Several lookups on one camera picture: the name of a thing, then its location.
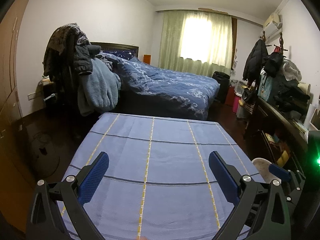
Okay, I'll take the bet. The dark puffer jacket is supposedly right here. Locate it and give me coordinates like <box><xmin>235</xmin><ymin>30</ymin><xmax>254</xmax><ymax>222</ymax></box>
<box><xmin>74</xmin><ymin>44</ymin><xmax>102</xmax><ymax>76</ymax></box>

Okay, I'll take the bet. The pale green curtain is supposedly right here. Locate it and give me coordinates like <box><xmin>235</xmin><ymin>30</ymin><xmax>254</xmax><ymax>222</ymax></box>
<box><xmin>159</xmin><ymin>9</ymin><xmax>234</xmax><ymax>72</ymax></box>

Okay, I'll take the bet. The wooden coat rack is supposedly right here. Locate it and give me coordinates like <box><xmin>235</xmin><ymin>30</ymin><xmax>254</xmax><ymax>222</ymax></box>
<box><xmin>261</xmin><ymin>30</ymin><xmax>288</xmax><ymax>55</ymax></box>

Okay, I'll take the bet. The white waste bin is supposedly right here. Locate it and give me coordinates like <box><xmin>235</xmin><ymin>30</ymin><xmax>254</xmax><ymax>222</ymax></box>
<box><xmin>251</xmin><ymin>158</ymin><xmax>274</xmax><ymax>183</ymax></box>

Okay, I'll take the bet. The wooden wardrobe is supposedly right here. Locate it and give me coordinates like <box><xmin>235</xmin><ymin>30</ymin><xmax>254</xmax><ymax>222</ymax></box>
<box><xmin>0</xmin><ymin>0</ymin><xmax>40</xmax><ymax>180</ymax></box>

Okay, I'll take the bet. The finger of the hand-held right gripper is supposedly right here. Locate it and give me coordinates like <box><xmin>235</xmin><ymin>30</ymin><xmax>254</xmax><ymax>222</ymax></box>
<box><xmin>269</xmin><ymin>162</ymin><xmax>292</xmax><ymax>184</ymax></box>

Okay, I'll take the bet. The pink bin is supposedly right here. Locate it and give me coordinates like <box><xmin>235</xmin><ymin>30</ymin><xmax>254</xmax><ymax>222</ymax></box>
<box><xmin>232</xmin><ymin>94</ymin><xmax>242</xmax><ymax>113</ymax></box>

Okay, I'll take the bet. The red box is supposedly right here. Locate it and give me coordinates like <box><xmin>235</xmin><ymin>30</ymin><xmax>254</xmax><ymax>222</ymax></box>
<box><xmin>225</xmin><ymin>85</ymin><xmax>237</xmax><ymax>106</ymax></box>

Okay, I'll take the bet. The dark wooden bed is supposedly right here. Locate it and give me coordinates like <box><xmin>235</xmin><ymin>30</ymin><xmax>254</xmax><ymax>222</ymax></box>
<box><xmin>89</xmin><ymin>42</ymin><xmax>220</xmax><ymax>120</ymax></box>

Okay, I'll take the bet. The black suitcase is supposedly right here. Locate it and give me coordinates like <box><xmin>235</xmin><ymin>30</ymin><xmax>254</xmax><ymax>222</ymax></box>
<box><xmin>212</xmin><ymin>71</ymin><xmax>230</xmax><ymax>103</ymax></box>

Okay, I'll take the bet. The star printed pillow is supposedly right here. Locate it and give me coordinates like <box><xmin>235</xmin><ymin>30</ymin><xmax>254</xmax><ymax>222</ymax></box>
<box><xmin>102</xmin><ymin>50</ymin><xmax>138</xmax><ymax>61</ymax></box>

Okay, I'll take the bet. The white air conditioner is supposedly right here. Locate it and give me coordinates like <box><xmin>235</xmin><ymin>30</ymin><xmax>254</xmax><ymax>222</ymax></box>
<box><xmin>262</xmin><ymin>12</ymin><xmax>283</xmax><ymax>44</ymax></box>

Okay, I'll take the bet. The dark wooden dresser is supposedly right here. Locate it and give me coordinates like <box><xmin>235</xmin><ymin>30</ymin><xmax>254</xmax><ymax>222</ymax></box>
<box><xmin>244</xmin><ymin>96</ymin><xmax>310</xmax><ymax>170</ymax></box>

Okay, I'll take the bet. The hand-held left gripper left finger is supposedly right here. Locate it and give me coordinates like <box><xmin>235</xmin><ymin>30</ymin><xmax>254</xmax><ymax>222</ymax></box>
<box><xmin>26</xmin><ymin>151</ymin><xmax>110</xmax><ymax>240</ymax></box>

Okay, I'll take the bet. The dark nightstand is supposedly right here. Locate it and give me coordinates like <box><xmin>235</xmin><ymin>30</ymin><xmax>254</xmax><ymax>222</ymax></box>
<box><xmin>41</xmin><ymin>81</ymin><xmax>59</xmax><ymax>108</ymax></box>

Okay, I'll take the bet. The clear plastic storage box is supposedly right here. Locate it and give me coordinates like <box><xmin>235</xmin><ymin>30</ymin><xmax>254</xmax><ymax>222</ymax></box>
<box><xmin>235</xmin><ymin>80</ymin><xmax>247</xmax><ymax>94</ymax></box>

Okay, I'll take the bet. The pile of dark clothes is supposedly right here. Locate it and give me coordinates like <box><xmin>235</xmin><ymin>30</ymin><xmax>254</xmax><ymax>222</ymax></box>
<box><xmin>257</xmin><ymin>52</ymin><xmax>310</xmax><ymax>120</ymax></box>

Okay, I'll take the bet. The white garment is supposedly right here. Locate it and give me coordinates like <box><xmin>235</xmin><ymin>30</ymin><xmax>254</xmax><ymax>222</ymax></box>
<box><xmin>282</xmin><ymin>57</ymin><xmax>303</xmax><ymax>82</ymax></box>

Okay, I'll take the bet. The blue striped tablecloth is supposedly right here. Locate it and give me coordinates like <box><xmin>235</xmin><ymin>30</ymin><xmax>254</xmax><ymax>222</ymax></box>
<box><xmin>57</xmin><ymin>112</ymin><xmax>265</xmax><ymax>240</ymax></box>

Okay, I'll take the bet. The brown curtain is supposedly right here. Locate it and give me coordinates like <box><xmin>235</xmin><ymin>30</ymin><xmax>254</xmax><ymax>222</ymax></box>
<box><xmin>231</xmin><ymin>16</ymin><xmax>238</xmax><ymax>69</ymax></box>

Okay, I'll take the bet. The black hanging jacket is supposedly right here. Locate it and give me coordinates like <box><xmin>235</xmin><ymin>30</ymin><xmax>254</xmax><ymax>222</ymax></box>
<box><xmin>242</xmin><ymin>39</ymin><xmax>269</xmax><ymax>82</ymax></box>

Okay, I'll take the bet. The white shelf unit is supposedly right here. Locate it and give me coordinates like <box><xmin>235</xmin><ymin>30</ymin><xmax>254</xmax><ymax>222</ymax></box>
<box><xmin>304</xmin><ymin>96</ymin><xmax>320</xmax><ymax>132</ymax></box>

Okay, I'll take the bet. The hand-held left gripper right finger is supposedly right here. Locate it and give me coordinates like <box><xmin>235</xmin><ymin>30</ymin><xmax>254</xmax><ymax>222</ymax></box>
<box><xmin>209</xmin><ymin>150</ymin><xmax>292</xmax><ymax>240</ymax></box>

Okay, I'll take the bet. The blue patterned duvet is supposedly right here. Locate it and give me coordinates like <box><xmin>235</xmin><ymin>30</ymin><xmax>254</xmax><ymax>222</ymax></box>
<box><xmin>100</xmin><ymin>51</ymin><xmax>220</xmax><ymax>120</ymax></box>

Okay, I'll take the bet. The light blue fleece blanket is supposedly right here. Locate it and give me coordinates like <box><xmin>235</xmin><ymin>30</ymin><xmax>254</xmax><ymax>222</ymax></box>
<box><xmin>77</xmin><ymin>57</ymin><xmax>122</xmax><ymax>117</ymax></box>

